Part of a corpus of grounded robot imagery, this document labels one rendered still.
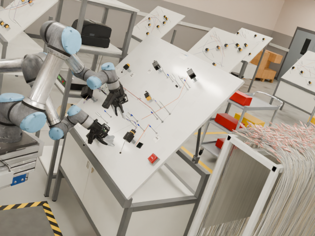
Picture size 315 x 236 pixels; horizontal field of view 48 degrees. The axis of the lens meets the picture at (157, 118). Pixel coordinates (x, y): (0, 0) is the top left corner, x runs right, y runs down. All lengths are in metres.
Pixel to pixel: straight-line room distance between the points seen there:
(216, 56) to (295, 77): 3.03
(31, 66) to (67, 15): 8.09
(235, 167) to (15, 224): 1.89
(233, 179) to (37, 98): 1.23
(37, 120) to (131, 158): 0.78
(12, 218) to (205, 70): 1.99
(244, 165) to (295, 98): 6.88
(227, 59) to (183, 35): 5.78
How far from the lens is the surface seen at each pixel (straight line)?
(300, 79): 9.15
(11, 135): 1.89
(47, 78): 1.73
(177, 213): 2.52
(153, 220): 2.43
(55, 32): 1.74
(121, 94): 2.17
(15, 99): 1.83
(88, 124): 2.14
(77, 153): 2.90
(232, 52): 6.66
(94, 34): 3.07
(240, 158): 2.16
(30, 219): 3.27
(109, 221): 2.45
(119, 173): 2.30
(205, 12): 12.57
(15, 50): 5.29
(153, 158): 2.15
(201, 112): 2.22
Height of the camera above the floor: 2.06
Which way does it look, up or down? 20 degrees down
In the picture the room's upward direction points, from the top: 17 degrees clockwise
